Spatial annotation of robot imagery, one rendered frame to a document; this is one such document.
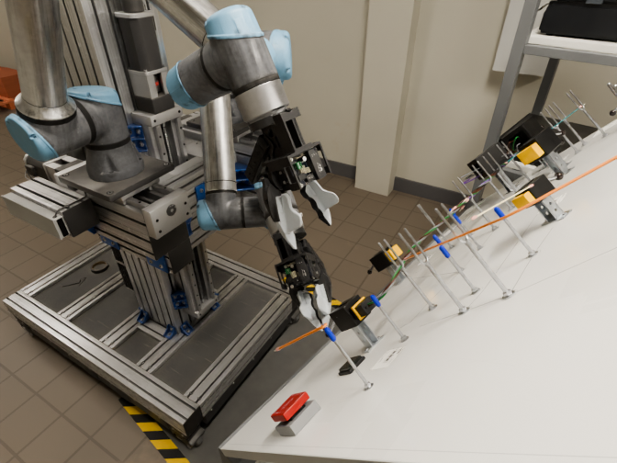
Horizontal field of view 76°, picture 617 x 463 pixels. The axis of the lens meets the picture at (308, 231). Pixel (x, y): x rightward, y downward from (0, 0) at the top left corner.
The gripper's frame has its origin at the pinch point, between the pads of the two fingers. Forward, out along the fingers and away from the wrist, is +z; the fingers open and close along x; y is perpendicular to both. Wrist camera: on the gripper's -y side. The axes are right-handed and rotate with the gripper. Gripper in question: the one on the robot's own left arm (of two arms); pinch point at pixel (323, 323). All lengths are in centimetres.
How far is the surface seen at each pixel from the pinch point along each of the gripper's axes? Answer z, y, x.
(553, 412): 13, 47, 27
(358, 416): 12.9, 29.6, 8.9
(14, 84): -423, -239, -349
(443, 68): -139, -182, 89
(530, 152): -20, -15, 54
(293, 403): 10.1, 21.8, -2.1
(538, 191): -7.0, 10.4, 44.0
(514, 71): -54, -47, 72
